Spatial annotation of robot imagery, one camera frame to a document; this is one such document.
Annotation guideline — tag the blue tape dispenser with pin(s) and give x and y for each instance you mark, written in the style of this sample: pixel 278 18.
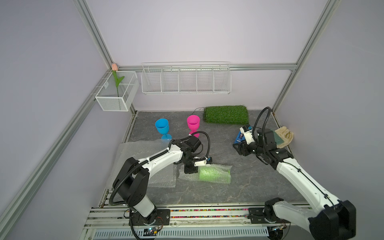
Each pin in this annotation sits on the blue tape dispenser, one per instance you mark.
pixel 238 138

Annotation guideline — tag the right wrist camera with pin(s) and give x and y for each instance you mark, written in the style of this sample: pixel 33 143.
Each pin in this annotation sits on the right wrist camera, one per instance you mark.
pixel 246 134

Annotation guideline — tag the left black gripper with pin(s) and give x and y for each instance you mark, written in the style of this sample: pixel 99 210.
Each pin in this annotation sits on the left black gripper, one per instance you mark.
pixel 193 169

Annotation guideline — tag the green dustpan brush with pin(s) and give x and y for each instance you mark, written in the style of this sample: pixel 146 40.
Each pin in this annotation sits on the green dustpan brush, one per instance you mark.
pixel 278 139

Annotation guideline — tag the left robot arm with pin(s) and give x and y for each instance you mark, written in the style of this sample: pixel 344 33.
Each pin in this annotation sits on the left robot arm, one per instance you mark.
pixel 131 184

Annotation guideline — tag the artificial grass mat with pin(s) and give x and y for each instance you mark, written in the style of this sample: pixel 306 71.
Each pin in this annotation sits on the artificial grass mat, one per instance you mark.
pixel 228 115

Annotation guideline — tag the pink plastic wine glass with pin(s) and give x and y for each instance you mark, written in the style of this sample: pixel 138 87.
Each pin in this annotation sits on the pink plastic wine glass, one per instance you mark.
pixel 193 122

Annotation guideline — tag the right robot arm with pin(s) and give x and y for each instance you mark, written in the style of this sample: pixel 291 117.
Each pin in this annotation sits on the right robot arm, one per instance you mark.
pixel 328 218

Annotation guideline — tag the white wire wall rack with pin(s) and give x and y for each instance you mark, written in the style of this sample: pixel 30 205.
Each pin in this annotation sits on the white wire wall rack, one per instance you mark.
pixel 172 78

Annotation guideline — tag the artificial tulip flower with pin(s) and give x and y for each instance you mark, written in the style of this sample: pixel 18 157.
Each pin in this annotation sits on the artificial tulip flower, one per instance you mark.
pixel 118 79

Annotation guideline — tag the white mesh wall basket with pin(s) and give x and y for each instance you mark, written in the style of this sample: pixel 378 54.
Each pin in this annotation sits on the white mesh wall basket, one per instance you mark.
pixel 107 95

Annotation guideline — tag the green plastic wine glass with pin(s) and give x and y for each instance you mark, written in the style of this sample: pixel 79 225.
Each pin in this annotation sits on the green plastic wine glass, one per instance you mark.
pixel 215 175

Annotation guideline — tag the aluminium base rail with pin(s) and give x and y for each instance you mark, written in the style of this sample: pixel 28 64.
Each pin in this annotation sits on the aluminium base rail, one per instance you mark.
pixel 182 222

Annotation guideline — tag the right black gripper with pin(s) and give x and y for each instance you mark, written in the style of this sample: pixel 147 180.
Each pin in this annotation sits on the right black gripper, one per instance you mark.
pixel 242 146

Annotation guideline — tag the blue plastic wine glass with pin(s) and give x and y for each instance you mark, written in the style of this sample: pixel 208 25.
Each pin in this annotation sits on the blue plastic wine glass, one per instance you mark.
pixel 162 126

